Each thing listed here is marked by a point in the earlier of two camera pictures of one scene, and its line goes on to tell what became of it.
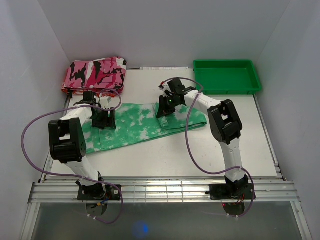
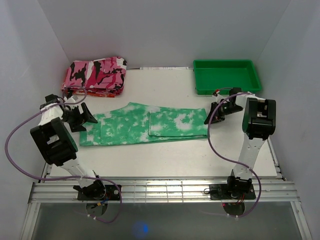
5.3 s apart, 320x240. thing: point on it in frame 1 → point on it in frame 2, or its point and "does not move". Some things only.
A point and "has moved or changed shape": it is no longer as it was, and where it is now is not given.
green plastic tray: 227,76 does not move
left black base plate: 98,192 does not move
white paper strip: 163,68 does not move
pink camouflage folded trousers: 103,73 does not move
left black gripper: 101,125 → 86,116
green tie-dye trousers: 133,121 has moved or changed shape
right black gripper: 163,110 → 218,115
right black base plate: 233,191 does not move
